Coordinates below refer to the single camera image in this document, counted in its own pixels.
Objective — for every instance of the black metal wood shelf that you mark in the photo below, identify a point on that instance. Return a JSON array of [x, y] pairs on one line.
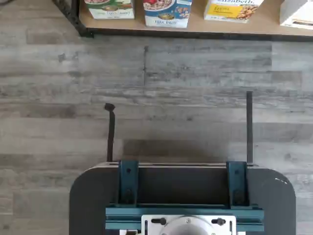
[[220, 31]]

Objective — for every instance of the blue aluminium rail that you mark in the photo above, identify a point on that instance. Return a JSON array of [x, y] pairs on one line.
[[122, 218]]

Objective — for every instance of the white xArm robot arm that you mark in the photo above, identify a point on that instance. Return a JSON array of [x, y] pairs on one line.
[[185, 227]]

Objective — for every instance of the green white cereal box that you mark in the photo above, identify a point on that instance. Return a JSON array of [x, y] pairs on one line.
[[110, 12]]

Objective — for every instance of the blue white cereal box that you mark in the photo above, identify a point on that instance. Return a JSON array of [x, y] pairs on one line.
[[166, 17]]

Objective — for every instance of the dark robot mounting table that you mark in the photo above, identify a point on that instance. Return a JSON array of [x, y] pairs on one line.
[[183, 186]]

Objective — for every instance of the blue clamp bracket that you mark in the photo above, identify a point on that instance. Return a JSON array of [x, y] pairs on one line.
[[128, 176], [237, 181]]

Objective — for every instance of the yellow white granola box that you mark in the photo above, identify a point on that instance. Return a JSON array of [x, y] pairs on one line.
[[232, 12]]

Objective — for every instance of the white organic pantry box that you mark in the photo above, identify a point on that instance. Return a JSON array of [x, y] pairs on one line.
[[298, 12]]

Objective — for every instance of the white mounting plate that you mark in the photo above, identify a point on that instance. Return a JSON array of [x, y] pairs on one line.
[[230, 218]]

